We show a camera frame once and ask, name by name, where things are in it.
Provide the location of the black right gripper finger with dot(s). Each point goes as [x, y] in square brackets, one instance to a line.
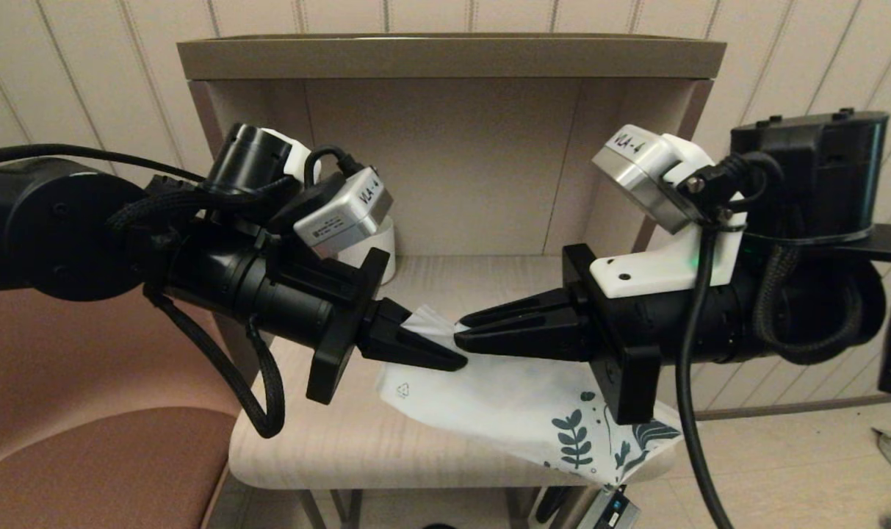
[526, 342]
[526, 305]

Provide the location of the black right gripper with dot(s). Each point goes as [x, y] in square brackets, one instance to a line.
[746, 308]

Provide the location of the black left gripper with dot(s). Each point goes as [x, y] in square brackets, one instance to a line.
[283, 294]

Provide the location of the white floral zip pouch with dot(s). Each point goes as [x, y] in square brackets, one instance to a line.
[504, 400]

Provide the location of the white ribbed ceramic mug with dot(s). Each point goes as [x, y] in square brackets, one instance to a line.
[375, 250]

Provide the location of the beige wooden desk with hutch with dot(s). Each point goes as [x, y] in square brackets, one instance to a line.
[445, 59]

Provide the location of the pink chair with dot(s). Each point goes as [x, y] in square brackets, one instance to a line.
[85, 470]

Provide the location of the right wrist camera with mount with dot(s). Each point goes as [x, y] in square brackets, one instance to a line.
[665, 272]

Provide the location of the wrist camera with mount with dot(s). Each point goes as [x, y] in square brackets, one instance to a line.
[342, 213]
[665, 272]

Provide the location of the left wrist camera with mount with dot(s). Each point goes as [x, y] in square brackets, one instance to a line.
[342, 213]

